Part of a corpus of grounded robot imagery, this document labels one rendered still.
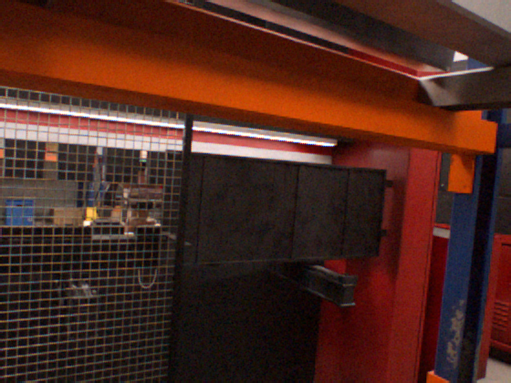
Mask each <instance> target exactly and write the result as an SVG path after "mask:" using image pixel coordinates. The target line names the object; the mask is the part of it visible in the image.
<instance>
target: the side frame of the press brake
mask: <svg viewBox="0 0 511 383"><path fill-rule="evenodd" d="M348 55H349V56H353V57H357V58H360V59H362V60H366V61H369V62H371V63H374V64H377V65H380V66H384V67H388V68H391V69H394V70H397V71H400V72H402V73H405V74H408V75H412V76H415V77H417V78H423V77H428V76H434V75H441V74H446V73H449V70H448V71H447V72H443V71H419V70H416V69H413V68H410V67H406V66H403V65H400V64H397V63H394V62H392V61H390V60H387V59H384V58H381V57H376V56H374V55H370V54H367V53H364V52H361V51H359V50H357V49H354V48H351V47H349V49H348ZM441 154H442V153H441V152H440V151H433V150H423V149H416V148H411V147H405V146H400V145H393V144H387V143H381V142H375V141H369V140H358V139H355V143H337V145H334V147H333V156H332V157H333V158H332V164H338V165H348V166H358V167H367V168H376V169H386V170H387V176H386V180H392V185H391V188H385V194H384V204H383V213H382V222H381V229H387V237H381V240H380V250H379V256H377V257H361V258H345V259H329V260H325V268H328V269H329V270H332V271H333V272H336V273H338V274H344V273H347V274H349V276H350V275H357V276H358V282H357V287H355V290H354V298H353V303H355V306H349V307H339V306H337V305H334V304H332V303H330V301H328V300H326V299H324V298H322V299H321V309H320V319H319V330H318V349H317V358H316V368H315V378H314V382H315V383H417V377H418V367H419V359H420V351H421V342H422V326H423V317H424V308H425V300H426V291H427V282H428V274H429V265H430V256H431V248H432V239H433V223H434V214H435V205H436V197H437V188H438V180H439V170H440V162H441Z"/></svg>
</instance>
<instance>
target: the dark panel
mask: <svg viewBox="0 0 511 383"><path fill-rule="evenodd" d="M386 176H387V170H386V169H376V168H367V167H358V166H348V165H338V164H328V163H318V162H308V161H299V160H270V159H260V158H250V157H242V156H232V155H222V154H212V153H201V152H192V158H191V170H190V183H189V196H188V209H187V220H186V233H185V241H186V242H187V243H189V244H191V245H192V254H191V256H184V258H183V268H186V267H203V266H218V265H235V264H265V263H282V262H297V261H314V260H329V259H345V258H361V257H377V256H379V250H380V240H381V222H382V213H383V204H384V194H385V185H386Z"/></svg>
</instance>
